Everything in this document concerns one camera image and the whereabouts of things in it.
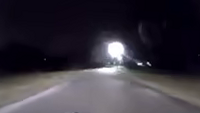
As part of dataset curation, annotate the street lamp pole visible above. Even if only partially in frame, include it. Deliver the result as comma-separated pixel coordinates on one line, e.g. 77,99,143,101
107,41,126,66

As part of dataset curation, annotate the grey asphalt road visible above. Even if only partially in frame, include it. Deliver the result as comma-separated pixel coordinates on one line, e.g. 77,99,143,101
0,57,200,113

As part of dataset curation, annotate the grass verge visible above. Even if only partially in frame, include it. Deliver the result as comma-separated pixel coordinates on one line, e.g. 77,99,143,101
119,68,200,112
0,63,100,113

